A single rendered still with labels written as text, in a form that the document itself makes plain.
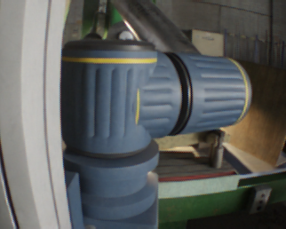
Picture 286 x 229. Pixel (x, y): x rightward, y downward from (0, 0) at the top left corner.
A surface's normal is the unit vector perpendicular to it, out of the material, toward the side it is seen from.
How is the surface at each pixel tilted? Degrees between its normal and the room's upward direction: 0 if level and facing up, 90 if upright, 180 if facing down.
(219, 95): 83
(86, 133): 90
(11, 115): 90
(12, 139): 90
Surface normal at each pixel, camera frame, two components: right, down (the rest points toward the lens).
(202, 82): 0.44, -0.15
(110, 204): 0.14, -0.79
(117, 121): 0.29, 0.26
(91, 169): -0.11, 0.25
